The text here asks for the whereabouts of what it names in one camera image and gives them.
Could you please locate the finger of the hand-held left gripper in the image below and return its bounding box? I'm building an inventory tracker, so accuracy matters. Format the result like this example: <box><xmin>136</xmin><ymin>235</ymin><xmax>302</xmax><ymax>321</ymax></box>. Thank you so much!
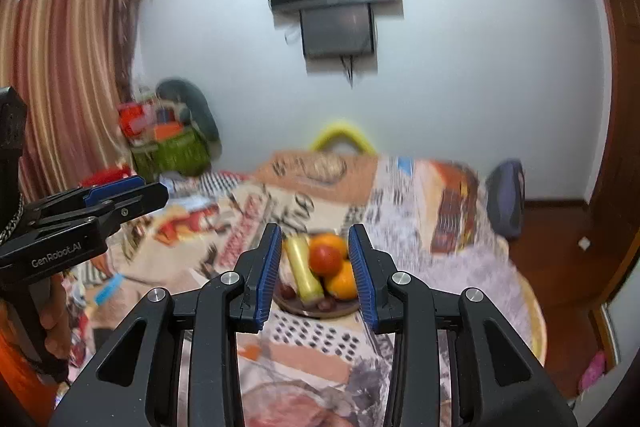
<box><xmin>25</xmin><ymin>175</ymin><xmax>147</xmax><ymax>218</ymax></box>
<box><xmin>20</xmin><ymin>182</ymin><xmax>169</xmax><ymax>238</ymax></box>

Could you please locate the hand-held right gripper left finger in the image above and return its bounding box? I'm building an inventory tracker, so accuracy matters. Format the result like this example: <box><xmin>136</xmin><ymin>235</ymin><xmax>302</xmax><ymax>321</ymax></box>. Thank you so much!
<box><xmin>50</xmin><ymin>223</ymin><xmax>283</xmax><ymax>427</ymax></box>

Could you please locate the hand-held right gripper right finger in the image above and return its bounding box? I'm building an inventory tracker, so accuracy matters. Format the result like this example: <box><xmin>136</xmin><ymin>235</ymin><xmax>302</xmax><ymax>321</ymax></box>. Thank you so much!
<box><xmin>348</xmin><ymin>223</ymin><xmax>576</xmax><ymax>427</ymax></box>

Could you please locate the orange with sticker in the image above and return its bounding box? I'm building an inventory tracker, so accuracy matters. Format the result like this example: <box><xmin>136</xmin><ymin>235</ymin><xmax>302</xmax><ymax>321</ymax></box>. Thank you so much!
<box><xmin>325</xmin><ymin>259</ymin><xmax>360</xmax><ymax>300</ymax></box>

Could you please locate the dark purple plate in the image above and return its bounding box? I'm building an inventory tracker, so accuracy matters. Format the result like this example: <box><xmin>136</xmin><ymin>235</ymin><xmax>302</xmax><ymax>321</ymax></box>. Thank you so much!
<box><xmin>272</xmin><ymin>232</ymin><xmax>362</xmax><ymax>319</ymax></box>

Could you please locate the large yellow banana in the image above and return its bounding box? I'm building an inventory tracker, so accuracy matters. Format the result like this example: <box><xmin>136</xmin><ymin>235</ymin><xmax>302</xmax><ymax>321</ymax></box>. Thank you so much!
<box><xmin>286</xmin><ymin>234</ymin><xmax>325</xmax><ymax>305</ymax></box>

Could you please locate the red tomato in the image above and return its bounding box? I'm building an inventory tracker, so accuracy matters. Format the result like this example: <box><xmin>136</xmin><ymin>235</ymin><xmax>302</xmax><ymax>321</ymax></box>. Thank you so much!
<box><xmin>308</xmin><ymin>243</ymin><xmax>345</xmax><ymax>278</ymax></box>

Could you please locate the person's left hand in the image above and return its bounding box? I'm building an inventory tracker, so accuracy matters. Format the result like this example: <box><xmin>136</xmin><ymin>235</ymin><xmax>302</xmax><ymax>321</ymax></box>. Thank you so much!
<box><xmin>40</xmin><ymin>277</ymin><xmax>72</xmax><ymax>363</ymax></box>

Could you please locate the red plastic item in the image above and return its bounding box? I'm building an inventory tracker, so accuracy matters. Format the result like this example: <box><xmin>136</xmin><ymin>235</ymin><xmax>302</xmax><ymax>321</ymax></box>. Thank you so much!
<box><xmin>80</xmin><ymin>167</ymin><xmax>127</xmax><ymax>188</ymax></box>

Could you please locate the green bag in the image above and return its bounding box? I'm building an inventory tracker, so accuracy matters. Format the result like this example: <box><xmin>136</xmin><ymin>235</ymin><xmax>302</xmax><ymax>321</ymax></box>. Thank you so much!
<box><xmin>131</xmin><ymin>129</ymin><xmax>211</xmax><ymax>182</ymax></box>

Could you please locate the blue plastic item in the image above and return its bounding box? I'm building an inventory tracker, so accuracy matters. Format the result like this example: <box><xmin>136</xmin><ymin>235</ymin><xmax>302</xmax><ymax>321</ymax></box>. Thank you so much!
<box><xmin>95</xmin><ymin>274</ymin><xmax>126</xmax><ymax>305</ymax></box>

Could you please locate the red box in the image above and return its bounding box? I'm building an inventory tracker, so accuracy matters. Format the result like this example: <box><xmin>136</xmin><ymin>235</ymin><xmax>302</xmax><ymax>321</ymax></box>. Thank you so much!
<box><xmin>118</xmin><ymin>103</ymin><xmax>157</xmax><ymax>138</ymax></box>

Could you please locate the orange box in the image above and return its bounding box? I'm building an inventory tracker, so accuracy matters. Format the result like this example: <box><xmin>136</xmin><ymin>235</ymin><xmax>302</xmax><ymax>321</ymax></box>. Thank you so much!
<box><xmin>152</xmin><ymin>122</ymin><xmax>184</xmax><ymax>142</ymax></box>

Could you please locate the black white striped cloth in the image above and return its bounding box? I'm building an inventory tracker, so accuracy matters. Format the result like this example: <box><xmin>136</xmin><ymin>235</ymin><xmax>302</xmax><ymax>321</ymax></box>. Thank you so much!
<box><xmin>160</xmin><ymin>169</ymin><xmax>251</xmax><ymax>202</ymax></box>

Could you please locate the printed tablecloth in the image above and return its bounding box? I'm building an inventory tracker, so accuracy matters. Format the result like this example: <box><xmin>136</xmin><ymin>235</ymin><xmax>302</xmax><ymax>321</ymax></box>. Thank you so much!
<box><xmin>65</xmin><ymin>151</ymin><xmax>531</xmax><ymax>427</ymax></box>

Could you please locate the grey cushion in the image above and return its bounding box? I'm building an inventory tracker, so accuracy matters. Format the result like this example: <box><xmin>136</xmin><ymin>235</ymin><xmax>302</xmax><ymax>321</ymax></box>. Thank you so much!
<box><xmin>156</xmin><ymin>78</ymin><xmax>222</xmax><ymax>158</ymax></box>

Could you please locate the striped curtain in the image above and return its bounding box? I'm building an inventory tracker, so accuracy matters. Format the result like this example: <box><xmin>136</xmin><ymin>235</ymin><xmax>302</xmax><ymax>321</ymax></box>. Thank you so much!
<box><xmin>0</xmin><ymin>0</ymin><xmax>151</xmax><ymax>202</ymax></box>

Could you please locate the grey blue backpack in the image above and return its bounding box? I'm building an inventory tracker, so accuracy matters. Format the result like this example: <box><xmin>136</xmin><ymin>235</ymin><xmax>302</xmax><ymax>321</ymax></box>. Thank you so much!
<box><xmin>485</xmin><ymin>159</ymin><xmax>526</xmax><ymax>240</ymax></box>

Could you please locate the round wicker table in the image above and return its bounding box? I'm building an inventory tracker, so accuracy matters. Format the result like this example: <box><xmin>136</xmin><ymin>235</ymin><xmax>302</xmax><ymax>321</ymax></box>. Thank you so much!
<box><xmin>517</xmin><ymin>272</ymin><xmax>548</xmax><ymax>368</ymax></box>

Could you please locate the pink slipper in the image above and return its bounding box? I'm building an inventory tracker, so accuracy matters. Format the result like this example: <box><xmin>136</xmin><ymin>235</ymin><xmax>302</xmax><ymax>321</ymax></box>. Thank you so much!
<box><xmin>579</xmin><ymin>349</ymin><xmax>608</xmax><ymax>395</ymax></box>

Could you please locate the grey box under television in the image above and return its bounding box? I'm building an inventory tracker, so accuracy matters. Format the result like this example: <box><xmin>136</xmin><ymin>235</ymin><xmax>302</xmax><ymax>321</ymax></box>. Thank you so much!
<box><xmin>300</xmin><ymin>4</ymin><xmax>376</xmax><ymax>59</ymax></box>

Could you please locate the wooden door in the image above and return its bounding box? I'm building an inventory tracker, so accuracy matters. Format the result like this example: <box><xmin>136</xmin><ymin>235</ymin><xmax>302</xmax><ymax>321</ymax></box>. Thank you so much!
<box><xmin>585</xmin><ymin>0</ymin><xmax>640</xmax><ymax>308</ymax></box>

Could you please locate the black cable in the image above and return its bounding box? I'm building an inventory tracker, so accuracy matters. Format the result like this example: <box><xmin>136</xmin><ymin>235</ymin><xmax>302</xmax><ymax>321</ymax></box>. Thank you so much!
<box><xmin>340</xmin><ymin>54</ymin><xmax>359</xmax><ymax>88</ymax></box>

